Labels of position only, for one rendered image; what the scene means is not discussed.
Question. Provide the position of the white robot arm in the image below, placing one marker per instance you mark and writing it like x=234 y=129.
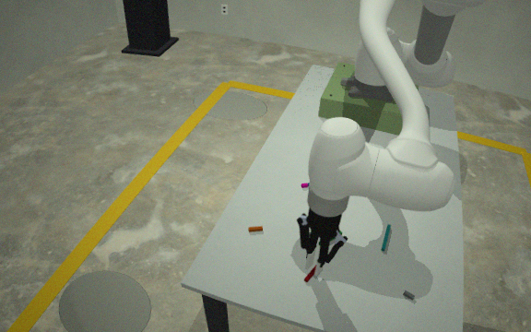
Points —
x=408 y=174

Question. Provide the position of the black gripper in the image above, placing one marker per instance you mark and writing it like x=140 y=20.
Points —
x=319 y=223

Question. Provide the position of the red rod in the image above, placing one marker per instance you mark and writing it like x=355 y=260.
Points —
x=310 y=275

